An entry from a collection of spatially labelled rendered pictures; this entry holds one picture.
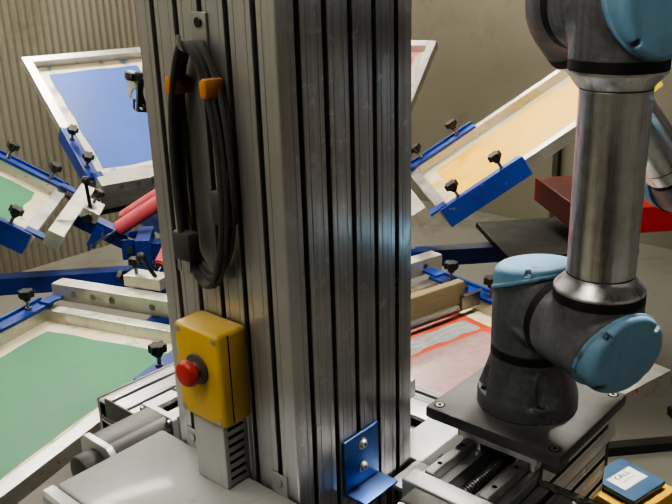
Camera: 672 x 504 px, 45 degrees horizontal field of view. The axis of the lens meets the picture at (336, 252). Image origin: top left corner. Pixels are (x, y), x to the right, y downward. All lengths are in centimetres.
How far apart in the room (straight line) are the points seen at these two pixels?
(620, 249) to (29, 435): 133
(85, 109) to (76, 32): 230
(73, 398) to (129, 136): 171
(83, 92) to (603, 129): 295
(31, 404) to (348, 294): 114
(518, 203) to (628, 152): 539
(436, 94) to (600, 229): 563
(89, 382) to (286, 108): 129
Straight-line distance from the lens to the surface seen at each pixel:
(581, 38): 100
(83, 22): 593
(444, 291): 224
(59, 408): 201
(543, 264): 119
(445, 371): 202
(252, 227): 99
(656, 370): 205
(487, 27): 633
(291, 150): 94
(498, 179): 260
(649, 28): 97
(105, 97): 371
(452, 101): 655
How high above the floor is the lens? 190
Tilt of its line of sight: 20 degrees down
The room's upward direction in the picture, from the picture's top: 2 degrees counter-clockwise
